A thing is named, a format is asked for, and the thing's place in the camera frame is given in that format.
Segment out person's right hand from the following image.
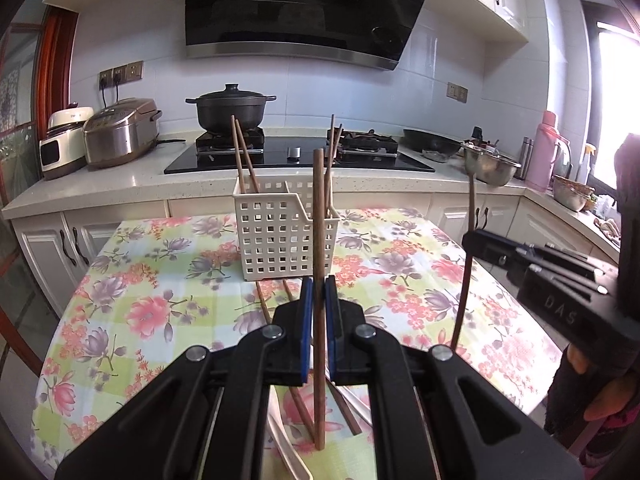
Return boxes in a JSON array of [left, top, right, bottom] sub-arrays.
[[565, 346, 640, 423]]

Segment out black frying pan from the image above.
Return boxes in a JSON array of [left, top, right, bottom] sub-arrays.
[[402, 128, 463, 159]]

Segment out red wooden glass door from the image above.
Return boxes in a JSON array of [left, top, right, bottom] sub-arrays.
[[0, 7, 81, 411]]

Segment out dark cooking utensils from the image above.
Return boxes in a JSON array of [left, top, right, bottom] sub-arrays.
[[467, 126, 501, 152]]

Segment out black glass gas cooktop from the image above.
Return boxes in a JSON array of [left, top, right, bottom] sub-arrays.
[[163, 127, 436, 176]]

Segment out gold wall socket panel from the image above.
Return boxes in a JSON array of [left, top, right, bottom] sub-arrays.
[[98, 60, 144, 86]]

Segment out black range hood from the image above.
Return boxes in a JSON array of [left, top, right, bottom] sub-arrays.
[[185, 0, 441, 72]]

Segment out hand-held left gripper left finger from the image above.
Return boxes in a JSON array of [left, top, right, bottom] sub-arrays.
[[55, 276, 314, 480]]

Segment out person's right forearm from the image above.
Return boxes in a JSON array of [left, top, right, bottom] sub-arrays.
[[544, 345, 640, 468]]

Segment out white perforated plastic basket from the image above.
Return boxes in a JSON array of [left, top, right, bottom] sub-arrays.
[[233, 176, 341, 282]]

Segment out pink thermos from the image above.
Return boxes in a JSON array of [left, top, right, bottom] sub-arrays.
[[527, 110, 564, 192]]

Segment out small steel bowl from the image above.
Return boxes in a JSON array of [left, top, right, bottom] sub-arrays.
[[552, 175, 596, 212]]

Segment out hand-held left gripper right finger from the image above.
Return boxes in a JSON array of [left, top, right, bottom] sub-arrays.
[[324, 275, 586, 480]]

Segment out silver rice cooker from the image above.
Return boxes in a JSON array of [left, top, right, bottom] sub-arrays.
[[82, 97, 163, 169]]

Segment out clear kettle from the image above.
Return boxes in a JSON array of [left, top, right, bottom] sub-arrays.
[[552, 137, 574, 181]]

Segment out brown wooden chopstick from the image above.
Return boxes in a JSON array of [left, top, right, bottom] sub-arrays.
[[326, 126, 345, 211], [237, 124, 262, 195], [312, 148, 329, 452], [255, 281, 317, 443], [450, 172, 477, 350], [324, 114, 337, 218], [230, 115, 249, 196], [283, 279, 363, 436]]

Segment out slim steel bottle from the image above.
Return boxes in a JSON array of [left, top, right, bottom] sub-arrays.
[[517, 136, 535, 181]]

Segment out window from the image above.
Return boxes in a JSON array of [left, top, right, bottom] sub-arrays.
[[580, 0, 640, 196]]

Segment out floral tablecloth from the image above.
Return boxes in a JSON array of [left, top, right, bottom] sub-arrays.
[[31, 207, 563, 480]]

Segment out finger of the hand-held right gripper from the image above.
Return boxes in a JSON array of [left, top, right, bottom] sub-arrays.
[[461, 228, 609, 295]]

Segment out black lidded pot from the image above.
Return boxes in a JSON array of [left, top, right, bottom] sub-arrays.
[[185, 83, 277, 133]]

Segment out large steel mixing bowl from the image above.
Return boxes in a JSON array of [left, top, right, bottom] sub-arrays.
[[462, 142, 522, 186]]

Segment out black burner grate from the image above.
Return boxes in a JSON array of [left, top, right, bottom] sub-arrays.
[[195, 127, 266, 154], [327, 130, 400, 156]]

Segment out white small cooker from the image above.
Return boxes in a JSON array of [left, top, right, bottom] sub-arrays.
[[39, 106, 95, 181]]

